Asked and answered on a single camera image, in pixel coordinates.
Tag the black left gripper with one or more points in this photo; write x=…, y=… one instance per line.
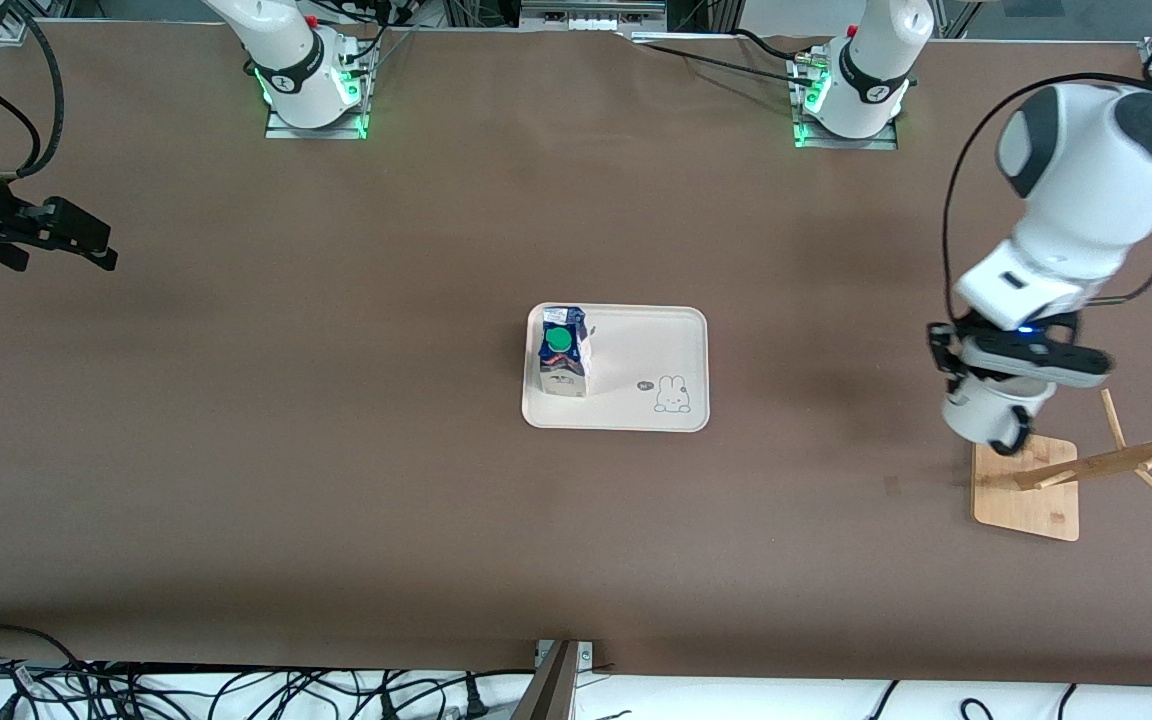
x=941, y=353

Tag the white smiley face cup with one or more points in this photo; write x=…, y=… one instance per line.
x=976, y=415

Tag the blue white milk carton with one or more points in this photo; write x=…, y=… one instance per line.
x=564, y=365

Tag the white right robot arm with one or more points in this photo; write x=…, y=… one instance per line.
x=286, y=60

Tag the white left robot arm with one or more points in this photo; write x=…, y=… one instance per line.
x=1086, y=190

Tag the wooden cup stand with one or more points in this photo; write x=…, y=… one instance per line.
x=1021, y=500

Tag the white rabbit print tray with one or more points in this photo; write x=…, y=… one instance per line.
x=636, y=400

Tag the grey device with white sockets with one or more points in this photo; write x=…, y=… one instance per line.
x=591, y=15

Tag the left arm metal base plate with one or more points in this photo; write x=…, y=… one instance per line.
x=886, y=142

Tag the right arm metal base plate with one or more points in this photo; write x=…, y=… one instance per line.
x=281, y=132

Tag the grey metal bracket bar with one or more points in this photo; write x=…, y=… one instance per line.
x=554, y=685

